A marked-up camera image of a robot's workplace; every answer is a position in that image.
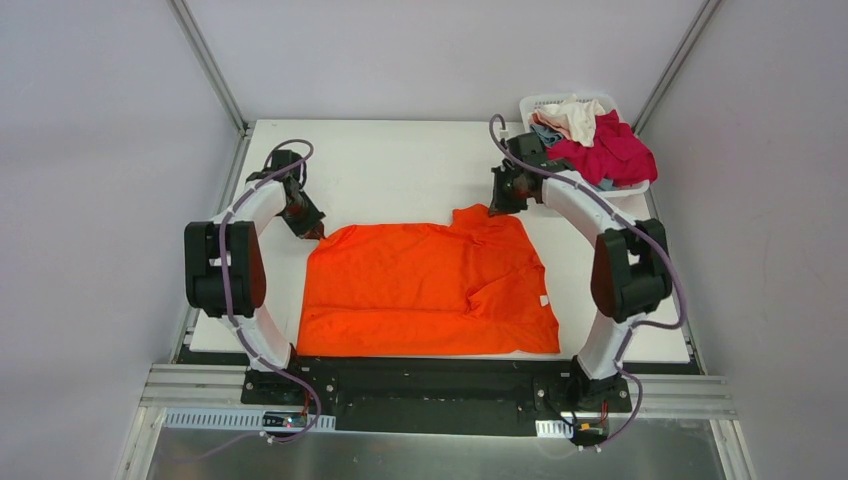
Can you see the cream white t shirt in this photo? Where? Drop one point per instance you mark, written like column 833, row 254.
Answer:
column 575, row 120

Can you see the left white cable duct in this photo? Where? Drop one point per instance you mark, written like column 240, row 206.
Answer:
column 274, row 421

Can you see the right white cable duct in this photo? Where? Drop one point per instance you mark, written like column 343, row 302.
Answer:
column 554, row 429

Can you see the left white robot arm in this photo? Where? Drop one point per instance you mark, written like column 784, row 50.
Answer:
column 224, row 270

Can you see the orange t shirt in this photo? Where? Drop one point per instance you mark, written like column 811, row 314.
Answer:
column 475, row 286

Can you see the grey blue t shirt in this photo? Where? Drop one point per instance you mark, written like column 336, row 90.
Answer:
column 550, row 137

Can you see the left aluminium frame post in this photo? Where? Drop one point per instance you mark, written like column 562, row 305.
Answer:
column 193, row 34

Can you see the aluminium frame post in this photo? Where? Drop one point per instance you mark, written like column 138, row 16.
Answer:
column 193, row 34
column 694, row 32

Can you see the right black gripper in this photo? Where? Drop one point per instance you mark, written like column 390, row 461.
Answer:
column 502, row 196

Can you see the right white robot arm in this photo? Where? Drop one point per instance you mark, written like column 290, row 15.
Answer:
column 630, row 276

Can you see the white cable duct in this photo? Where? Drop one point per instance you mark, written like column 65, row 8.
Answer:
column 554, row 429
column 274, row 421

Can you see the magenta t shirt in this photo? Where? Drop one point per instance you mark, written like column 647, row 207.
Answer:
column 617, row 154

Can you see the right aluminium frame post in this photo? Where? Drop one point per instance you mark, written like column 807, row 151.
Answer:
column 694, row 32

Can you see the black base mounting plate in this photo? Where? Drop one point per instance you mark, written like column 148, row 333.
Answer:
column 438, row 396

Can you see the front aluminium rail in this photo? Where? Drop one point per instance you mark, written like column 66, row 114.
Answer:
column 221, row 386

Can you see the white plastic laundry basket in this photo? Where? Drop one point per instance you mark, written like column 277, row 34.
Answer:
column 528, row 104

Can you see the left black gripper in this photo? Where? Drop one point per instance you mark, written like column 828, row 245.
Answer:
column 303, row 217

